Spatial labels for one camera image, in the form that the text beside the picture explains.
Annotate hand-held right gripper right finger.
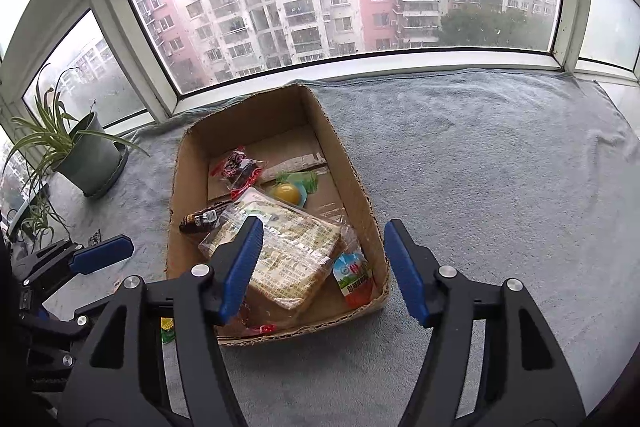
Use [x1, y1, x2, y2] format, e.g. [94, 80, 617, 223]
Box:
[384, 219, 586, 427]

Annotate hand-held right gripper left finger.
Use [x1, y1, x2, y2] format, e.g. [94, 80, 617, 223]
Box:
[57, 216, 266, 427]

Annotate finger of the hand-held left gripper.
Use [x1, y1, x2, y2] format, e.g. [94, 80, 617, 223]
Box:
[20, 234, 135, 287]
[42, 289, 121, 348]

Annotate clear bread package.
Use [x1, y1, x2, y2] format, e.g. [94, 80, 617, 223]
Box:
[199, 187, 351, 313]

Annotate white green jelly pouch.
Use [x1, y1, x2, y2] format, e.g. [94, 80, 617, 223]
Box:
[332, 249, 373, 298]

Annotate brown chocolate bar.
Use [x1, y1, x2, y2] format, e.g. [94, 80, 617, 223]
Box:
[179, 204, 233, 235]

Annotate yellow jelly cup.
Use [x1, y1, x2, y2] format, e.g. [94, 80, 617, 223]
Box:
[267, 183, 308, 208]

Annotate cardboard box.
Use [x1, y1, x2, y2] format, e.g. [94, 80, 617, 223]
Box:
[165, 83, 391, 348]

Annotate potted spider plant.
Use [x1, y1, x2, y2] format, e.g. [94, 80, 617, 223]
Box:
[0, 64, 151, 253]

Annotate grey blanket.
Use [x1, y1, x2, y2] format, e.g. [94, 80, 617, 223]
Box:
[40, 69, 640, 427]

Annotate white window frame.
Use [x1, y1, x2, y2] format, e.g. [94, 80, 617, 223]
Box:
[0, 0, 640, 128]

